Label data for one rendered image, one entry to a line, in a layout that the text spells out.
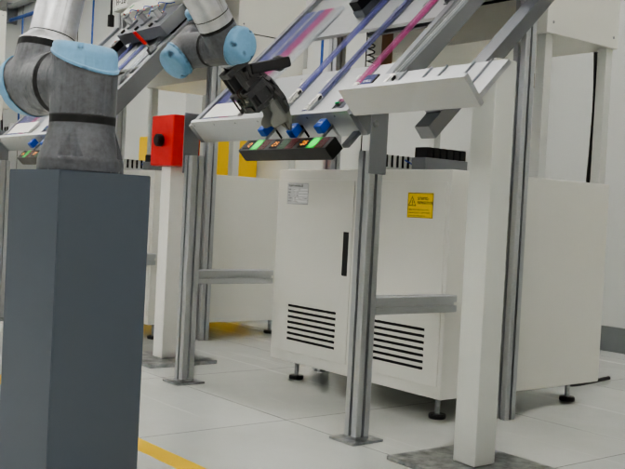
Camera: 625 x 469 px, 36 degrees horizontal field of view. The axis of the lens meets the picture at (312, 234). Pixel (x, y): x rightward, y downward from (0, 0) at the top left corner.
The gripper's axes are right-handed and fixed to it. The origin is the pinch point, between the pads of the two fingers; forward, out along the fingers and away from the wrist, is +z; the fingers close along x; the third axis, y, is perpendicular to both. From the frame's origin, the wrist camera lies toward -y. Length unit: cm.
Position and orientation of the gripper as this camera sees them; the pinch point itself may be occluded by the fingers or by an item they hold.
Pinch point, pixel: (288, 123)
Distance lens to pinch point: 225.2
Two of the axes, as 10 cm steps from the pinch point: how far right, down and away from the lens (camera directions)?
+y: -5.9, 6.9, -4.2
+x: 6.2, 0.5, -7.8
